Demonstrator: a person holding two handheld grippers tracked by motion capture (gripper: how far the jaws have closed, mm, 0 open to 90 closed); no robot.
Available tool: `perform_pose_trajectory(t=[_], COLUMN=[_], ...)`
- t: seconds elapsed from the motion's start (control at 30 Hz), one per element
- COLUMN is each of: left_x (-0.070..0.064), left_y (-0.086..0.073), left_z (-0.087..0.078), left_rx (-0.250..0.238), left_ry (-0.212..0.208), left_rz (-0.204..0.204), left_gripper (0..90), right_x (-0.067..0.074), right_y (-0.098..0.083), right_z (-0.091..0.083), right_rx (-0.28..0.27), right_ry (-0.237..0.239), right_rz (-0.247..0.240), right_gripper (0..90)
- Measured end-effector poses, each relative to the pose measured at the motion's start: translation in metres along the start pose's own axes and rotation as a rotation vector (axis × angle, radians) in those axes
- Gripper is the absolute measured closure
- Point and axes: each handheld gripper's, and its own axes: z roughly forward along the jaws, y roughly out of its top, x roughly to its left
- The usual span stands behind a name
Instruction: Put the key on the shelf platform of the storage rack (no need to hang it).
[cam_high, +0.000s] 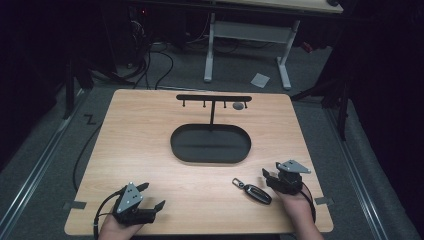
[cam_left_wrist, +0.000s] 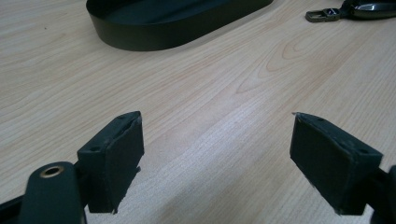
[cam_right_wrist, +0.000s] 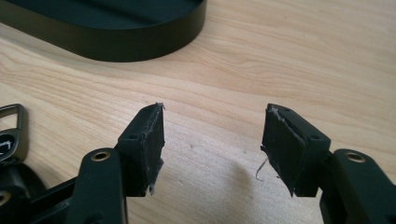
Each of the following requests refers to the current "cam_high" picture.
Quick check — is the thin black floor cable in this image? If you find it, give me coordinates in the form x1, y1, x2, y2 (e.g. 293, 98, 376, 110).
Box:
72, 123, 103, 194

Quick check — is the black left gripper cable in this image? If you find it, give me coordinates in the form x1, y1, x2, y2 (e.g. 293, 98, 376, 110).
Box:
93, 189, 126, 240

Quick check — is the black car key with ring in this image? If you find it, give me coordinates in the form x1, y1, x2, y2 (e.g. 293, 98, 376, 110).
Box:
231, 177, 273, 206

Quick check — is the person's left hand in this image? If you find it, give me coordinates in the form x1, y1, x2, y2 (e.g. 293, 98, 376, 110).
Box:
97, 213, 144, 240

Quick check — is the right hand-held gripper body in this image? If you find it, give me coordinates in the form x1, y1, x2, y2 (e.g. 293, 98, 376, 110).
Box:
270, 159, 312, 196

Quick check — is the metal floor rail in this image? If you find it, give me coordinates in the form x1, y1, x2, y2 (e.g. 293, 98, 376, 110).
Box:
324, 108, 389, 240
0, 88, 89, 234

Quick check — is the grey paper sheet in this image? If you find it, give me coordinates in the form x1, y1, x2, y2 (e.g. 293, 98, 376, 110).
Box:
250, 72, 271, 89

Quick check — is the black metal stand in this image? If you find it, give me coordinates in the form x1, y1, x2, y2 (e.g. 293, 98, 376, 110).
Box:
63, 59, 94, 120
289, 66, 354, 141

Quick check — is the dark electronic device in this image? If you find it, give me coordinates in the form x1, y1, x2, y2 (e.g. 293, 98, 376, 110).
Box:
128, 4, 154, 44

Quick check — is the black key rack with tray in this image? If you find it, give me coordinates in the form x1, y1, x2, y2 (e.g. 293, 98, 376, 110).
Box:
170, 94, 253, 165

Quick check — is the bundle of black floor cables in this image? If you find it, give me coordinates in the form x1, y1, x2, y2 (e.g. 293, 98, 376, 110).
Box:
126, 13, 175, 90

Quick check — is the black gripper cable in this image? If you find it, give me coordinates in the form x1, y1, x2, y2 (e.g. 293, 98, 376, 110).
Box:
299, 182, 317, 224
93, 189, 126, 240

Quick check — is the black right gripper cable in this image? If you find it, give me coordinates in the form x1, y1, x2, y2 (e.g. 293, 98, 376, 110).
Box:
299, 182, 317, 224

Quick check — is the person's right hand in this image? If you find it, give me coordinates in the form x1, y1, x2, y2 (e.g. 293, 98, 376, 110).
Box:
274, 189, 316, 231

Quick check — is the white-legged wooden table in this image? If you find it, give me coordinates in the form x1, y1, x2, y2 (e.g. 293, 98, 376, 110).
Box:
133, 0, 344, 91

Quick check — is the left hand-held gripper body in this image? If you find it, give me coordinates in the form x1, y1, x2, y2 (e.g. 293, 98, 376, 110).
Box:
112, 181, 158, 225

